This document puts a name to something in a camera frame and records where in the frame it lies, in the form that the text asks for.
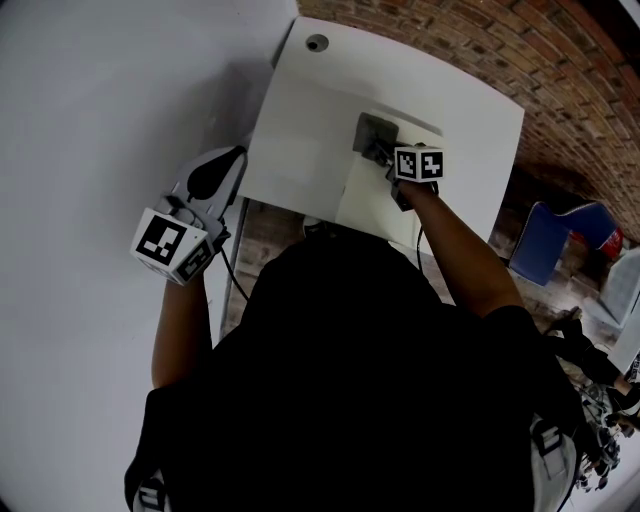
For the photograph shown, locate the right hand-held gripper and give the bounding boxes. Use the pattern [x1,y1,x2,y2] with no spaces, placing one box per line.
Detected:
[363,136,446,213]

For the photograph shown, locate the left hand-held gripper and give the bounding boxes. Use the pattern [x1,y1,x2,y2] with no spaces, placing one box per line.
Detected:
[130,145,250,287]

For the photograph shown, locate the grey cloth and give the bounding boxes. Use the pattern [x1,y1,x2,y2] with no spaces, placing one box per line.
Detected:
[352,112,401,162]

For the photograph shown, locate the cream square board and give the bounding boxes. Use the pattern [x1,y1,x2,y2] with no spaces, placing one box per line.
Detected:
[334,105,445,242]

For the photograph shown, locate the person's left forearm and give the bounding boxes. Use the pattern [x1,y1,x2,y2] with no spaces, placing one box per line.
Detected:
[151,273,214,390]

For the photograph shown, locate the person's right forearm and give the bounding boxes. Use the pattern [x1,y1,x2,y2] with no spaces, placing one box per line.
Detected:
[399,179,524,320]

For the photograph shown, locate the white table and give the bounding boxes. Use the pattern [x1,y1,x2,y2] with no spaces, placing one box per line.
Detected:
[235,15,526,262]

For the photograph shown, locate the blue chair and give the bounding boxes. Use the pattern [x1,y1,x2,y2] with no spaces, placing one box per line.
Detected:
[508,200,619,288]

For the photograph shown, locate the person's black shirt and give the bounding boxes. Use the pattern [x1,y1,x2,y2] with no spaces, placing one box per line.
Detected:
[124,232,584,512]

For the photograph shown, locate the red box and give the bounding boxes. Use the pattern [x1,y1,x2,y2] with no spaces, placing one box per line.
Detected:
[569,227,625,260]

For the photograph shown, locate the light grey chair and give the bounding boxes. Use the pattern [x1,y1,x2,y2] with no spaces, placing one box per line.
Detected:
[599,247,640,327]

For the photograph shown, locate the black bag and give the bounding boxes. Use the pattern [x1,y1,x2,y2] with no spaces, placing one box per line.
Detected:
[544,307,624,387]

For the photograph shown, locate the black equipment pile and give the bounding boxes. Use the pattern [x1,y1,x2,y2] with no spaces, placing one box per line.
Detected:
[579,384,640,494]

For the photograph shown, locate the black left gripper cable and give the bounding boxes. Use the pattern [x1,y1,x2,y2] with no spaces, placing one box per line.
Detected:
[217,243,252,302]

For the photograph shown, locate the grey shoulder strap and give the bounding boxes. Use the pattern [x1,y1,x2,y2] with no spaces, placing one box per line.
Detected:
[528,416,579,512]
[133,472,174,512]

